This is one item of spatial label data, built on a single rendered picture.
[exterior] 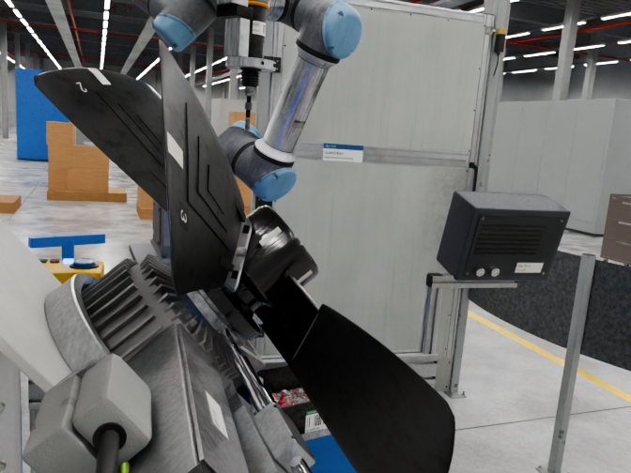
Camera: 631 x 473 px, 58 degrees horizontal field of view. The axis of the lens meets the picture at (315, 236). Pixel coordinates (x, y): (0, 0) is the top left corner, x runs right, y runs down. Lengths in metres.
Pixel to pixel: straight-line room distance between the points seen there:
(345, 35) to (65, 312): 0.94
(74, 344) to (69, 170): 9.43
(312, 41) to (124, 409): 1.09
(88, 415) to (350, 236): 2.45
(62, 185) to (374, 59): 7.88
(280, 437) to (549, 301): 2.22
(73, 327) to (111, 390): 0.23
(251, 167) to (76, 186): 8.66
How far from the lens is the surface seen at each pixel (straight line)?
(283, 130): 1.48
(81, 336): 0.68
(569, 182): 11.01
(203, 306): 0.71
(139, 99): 0.86
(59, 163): 10.10
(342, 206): 2.80
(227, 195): 0.60
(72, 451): 0.48
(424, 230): 3.00
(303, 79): 1.44
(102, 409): 0.47
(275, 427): 0.56
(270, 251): 0.71
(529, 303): 2.77
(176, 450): 0.45
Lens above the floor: 1.37
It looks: 10 degrees down
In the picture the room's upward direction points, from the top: 4 degrees clockwise
